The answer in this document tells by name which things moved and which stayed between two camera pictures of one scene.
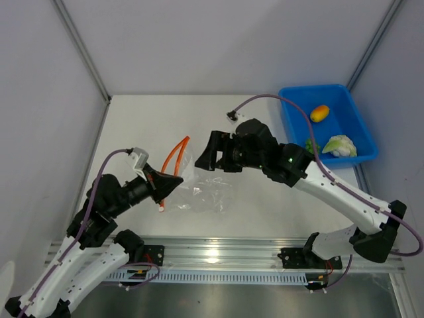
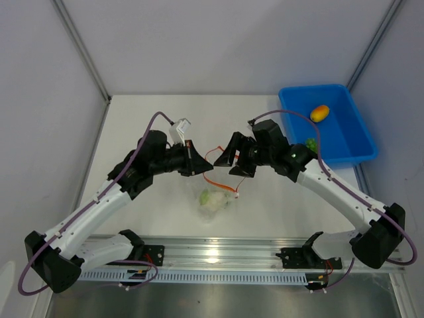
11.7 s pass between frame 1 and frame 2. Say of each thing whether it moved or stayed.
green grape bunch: stayed
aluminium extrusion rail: stayed
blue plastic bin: stayed
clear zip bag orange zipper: moved
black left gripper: moved
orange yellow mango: stayed
